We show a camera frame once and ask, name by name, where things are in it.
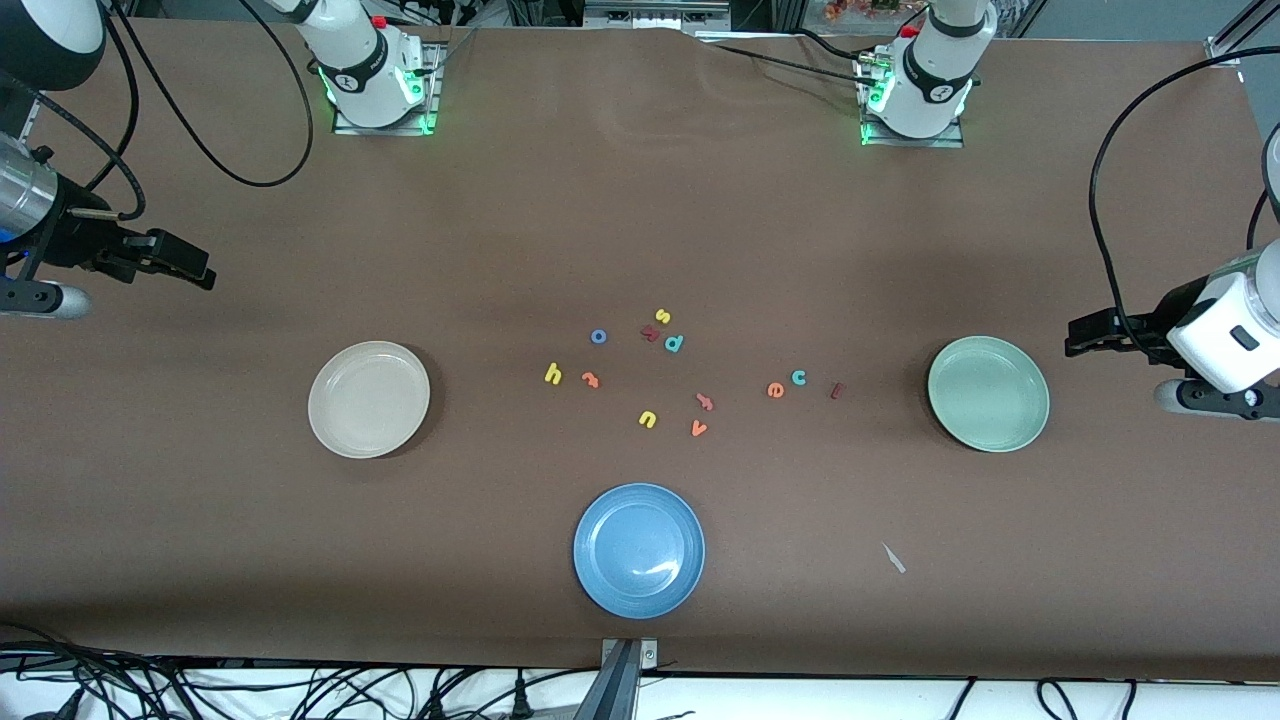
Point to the blue plate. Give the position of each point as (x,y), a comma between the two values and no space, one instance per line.
(638,550)

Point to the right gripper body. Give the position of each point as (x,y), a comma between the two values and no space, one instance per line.
(72,241)

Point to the white paper scrap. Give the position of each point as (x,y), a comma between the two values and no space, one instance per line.
(893,558)

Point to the grey power strip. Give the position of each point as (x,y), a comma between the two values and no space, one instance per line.
(655,15)

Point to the dark camera mount post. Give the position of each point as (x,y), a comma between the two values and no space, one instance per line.
(610,690)

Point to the brown table cover sheet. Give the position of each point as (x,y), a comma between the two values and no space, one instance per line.
(200,550)

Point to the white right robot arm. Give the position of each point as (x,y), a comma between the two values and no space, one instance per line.
(370,70)

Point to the aluminium table frame rail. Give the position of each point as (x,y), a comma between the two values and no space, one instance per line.
(35,112)
(1222,50)

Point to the silver mount bracket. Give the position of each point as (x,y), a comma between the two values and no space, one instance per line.
(648,655)

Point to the green plate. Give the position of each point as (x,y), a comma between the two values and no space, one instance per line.
(988,395)

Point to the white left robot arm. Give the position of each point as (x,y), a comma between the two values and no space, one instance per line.
(935,70)

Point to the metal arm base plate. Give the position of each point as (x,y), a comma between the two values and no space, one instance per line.
(432,100)
(950,143)

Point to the orange decoration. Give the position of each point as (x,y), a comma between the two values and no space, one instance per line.
(860,8)

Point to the beige brown plate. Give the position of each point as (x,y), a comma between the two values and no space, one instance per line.
(368,400)

